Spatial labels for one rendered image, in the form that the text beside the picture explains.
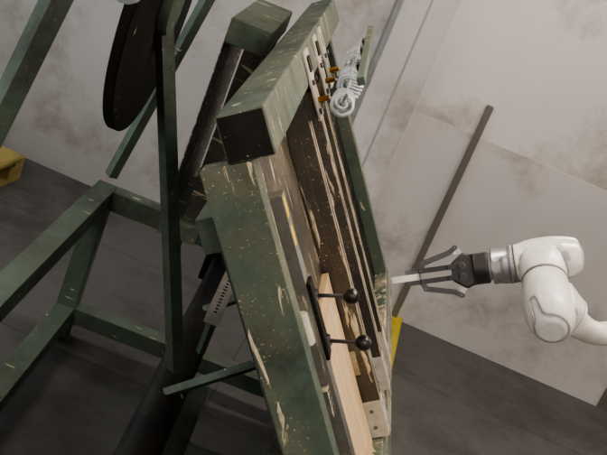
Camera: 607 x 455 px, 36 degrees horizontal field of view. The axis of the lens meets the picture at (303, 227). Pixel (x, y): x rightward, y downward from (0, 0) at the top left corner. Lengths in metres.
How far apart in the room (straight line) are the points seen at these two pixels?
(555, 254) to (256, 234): 0.71
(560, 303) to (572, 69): 3.74
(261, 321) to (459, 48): 3.92
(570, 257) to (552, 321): 0.20
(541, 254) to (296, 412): 0.66
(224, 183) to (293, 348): 0.38
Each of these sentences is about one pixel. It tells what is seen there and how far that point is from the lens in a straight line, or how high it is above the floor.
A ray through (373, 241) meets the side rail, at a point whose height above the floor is 1.02.
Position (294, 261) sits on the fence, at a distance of 2.15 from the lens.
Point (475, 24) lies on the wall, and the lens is 5.67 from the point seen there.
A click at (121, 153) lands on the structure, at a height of 0.96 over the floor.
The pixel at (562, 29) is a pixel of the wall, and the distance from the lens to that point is 5.69.
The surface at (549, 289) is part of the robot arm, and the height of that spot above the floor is 1.73.
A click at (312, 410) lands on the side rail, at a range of 2.02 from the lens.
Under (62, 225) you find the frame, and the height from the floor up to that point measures 0.79.
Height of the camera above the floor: 2.34
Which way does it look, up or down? 20 degrees down
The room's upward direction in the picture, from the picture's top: 22 degrees clockwise
